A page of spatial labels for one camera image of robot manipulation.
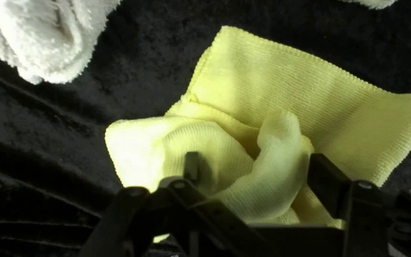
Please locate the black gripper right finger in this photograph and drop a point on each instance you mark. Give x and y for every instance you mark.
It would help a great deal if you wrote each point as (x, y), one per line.
(330, 185)

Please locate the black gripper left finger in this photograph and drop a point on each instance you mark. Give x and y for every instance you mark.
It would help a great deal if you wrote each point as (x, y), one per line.
(193, 167)

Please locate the yellow-green towel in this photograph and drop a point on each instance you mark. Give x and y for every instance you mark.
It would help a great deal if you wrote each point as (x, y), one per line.
(256, 110)

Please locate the white towel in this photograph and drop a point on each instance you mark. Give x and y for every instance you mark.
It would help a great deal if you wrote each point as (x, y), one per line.
(52, 40)

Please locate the black velvet table cloth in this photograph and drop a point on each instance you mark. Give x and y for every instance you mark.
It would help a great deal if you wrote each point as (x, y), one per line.
(55, 172)

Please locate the pale yellow cloth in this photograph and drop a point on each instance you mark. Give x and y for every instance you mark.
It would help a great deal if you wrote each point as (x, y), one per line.
(373, 4)

